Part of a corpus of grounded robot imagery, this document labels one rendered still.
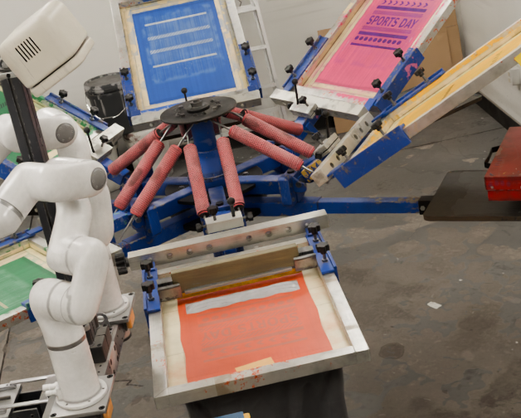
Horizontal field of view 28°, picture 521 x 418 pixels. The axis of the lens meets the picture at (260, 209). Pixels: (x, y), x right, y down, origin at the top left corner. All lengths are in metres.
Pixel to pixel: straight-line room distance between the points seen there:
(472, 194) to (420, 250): 1.82
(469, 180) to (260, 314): 1.09
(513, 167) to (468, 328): 1.42
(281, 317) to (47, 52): 1.15
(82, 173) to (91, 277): 0.24
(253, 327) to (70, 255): 0.85
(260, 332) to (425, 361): 1.65
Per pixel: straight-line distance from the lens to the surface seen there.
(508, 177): 3.45
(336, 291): 3.11
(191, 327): 3.15
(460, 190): 3.78
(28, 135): 2.54
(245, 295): 3.25
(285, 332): 3.02
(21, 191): 2.33
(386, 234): 5.76
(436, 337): 4.74
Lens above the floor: 2.43
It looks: 22 degrees down
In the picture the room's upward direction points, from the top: 11 degrees counter-clockwise
